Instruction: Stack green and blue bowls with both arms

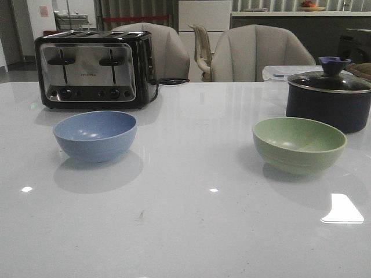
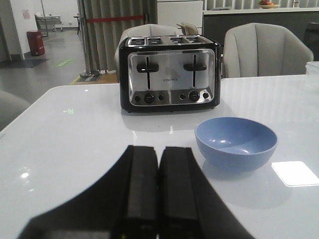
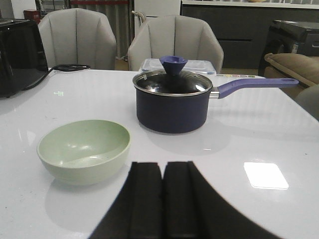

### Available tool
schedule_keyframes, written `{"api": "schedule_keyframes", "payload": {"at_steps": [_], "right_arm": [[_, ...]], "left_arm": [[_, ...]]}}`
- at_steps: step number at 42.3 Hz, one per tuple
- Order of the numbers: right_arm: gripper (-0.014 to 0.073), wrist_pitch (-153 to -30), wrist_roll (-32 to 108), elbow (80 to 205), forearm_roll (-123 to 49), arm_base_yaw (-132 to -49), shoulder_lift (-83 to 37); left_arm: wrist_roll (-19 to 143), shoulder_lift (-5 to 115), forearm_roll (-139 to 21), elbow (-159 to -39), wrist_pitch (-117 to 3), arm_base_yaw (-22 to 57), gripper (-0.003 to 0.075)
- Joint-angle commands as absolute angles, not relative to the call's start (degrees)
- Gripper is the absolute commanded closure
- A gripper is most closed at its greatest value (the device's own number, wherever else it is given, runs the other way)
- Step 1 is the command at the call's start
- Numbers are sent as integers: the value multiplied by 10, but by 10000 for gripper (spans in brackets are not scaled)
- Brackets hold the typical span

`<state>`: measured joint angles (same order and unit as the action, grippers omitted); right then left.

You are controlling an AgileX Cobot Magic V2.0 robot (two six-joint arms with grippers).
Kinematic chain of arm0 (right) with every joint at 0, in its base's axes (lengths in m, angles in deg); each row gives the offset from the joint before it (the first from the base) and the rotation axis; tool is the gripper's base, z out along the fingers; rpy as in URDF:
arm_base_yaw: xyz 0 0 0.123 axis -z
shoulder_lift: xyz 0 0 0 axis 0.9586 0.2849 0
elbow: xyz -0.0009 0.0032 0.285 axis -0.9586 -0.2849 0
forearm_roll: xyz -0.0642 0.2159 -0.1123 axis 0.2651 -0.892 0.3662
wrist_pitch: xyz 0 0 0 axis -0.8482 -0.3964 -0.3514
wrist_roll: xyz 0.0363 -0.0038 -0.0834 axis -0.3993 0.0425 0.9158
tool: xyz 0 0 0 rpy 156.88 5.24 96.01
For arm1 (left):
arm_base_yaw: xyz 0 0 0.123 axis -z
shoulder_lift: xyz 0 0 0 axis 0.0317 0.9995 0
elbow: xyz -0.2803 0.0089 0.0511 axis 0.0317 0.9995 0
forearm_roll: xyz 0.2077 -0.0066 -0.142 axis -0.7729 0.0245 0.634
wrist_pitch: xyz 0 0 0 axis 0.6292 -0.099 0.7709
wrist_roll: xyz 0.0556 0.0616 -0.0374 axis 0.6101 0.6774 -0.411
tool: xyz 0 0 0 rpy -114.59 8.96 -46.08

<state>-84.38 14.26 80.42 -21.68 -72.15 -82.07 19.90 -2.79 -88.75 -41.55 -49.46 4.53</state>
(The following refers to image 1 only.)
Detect cream plastic chair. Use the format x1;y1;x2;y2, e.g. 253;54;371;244
189;24;213;82

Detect black and chrome toaster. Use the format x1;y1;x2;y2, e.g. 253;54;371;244
35;31;158;109

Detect beige armchair right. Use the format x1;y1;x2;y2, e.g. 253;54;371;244
210;24;316;82

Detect clear plastic storage container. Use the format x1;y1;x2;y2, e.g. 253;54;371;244
262;65;356;82

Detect beige armchair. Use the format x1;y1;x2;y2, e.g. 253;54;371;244
210;24;316;82
113;23;190;79

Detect black toaster power cord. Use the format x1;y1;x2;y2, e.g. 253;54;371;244
149;77;191;102

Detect green bowl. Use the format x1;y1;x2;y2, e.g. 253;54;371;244
252;117;347;175

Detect dark blue saucepan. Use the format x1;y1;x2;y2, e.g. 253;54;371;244
286;85;370;133

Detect white cabinet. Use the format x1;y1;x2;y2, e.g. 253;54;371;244
178;1;232;82

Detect glass pot lid blue knob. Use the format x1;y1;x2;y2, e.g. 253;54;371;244
287;56;370;94

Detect beige armchair left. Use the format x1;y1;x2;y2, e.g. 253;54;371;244
113;23;190;79

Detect fruit plate on counter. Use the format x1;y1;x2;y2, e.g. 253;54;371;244
298;0;326;12

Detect blue bowl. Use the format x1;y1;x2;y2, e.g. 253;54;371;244
53;111;137;162

